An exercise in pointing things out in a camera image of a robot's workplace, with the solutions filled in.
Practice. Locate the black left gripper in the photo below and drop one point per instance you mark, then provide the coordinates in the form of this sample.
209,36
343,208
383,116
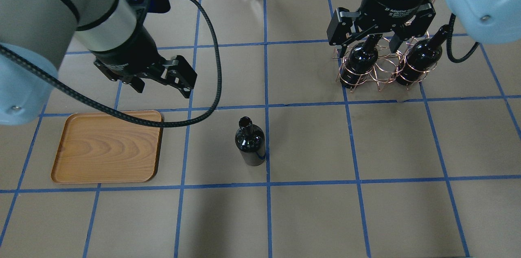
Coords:
129,52

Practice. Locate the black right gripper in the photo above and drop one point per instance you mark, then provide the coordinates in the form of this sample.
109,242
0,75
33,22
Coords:
386,1

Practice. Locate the dark wine bottle two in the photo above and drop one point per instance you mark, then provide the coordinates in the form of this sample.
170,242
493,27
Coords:
250,141

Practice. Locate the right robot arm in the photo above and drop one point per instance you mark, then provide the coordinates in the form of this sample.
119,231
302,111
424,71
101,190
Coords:
486,21

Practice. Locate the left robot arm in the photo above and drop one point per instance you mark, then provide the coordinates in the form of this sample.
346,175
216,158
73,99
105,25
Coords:
40,31

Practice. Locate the dark wine bottle three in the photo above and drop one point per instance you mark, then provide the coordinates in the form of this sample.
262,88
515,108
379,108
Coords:
359,63

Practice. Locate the dark wine bottle one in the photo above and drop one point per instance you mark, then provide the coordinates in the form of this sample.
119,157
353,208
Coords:
420,59

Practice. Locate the wooden tray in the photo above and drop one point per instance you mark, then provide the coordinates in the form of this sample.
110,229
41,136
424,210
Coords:
98,148

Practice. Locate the copper wire bottle basket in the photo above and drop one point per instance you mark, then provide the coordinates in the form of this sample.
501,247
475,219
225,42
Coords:
386,67

